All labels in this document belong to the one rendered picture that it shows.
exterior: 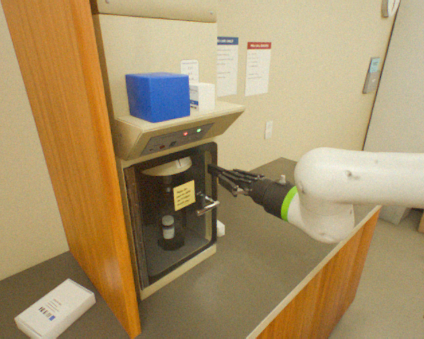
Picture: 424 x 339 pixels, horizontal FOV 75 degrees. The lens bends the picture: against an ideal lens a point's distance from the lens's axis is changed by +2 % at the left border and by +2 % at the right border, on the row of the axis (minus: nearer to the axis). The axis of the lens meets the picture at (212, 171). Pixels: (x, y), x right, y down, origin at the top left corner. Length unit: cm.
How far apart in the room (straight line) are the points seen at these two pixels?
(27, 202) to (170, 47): 72
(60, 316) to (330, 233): 74
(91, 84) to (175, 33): 28
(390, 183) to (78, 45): 54
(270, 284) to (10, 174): 91
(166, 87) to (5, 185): 69
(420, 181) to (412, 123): 298
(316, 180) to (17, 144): 89
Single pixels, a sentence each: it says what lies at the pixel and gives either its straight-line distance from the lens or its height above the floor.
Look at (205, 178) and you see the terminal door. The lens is 86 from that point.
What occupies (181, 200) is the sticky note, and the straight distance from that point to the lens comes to 83.
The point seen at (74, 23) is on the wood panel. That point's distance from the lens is 54.
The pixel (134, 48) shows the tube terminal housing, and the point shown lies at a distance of 68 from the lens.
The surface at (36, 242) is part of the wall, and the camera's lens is 121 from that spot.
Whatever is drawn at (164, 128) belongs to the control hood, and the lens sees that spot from 60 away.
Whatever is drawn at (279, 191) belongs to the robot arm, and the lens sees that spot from 66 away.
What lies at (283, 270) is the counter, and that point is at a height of 94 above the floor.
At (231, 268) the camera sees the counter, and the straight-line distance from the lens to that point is 103.
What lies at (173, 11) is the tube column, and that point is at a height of 173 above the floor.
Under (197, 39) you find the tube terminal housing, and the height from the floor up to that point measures 167.
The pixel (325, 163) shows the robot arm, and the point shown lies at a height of 147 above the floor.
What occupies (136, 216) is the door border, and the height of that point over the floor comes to 125.
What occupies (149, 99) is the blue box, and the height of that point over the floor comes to 156.
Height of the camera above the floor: 165
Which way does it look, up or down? 24 degrees down
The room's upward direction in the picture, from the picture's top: straight up
